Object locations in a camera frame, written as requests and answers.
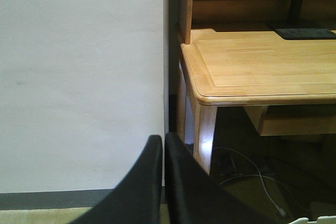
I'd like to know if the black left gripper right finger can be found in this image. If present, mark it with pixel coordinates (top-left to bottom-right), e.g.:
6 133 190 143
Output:
164 132 272 223

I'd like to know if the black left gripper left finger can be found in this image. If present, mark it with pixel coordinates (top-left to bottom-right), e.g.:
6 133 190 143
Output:
72 135 163 223

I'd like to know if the wooden desk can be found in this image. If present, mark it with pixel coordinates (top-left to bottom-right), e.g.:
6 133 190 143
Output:
176 0 335 172

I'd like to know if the white cable under desk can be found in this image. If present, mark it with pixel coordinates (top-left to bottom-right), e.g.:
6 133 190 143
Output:
211 147 287 219

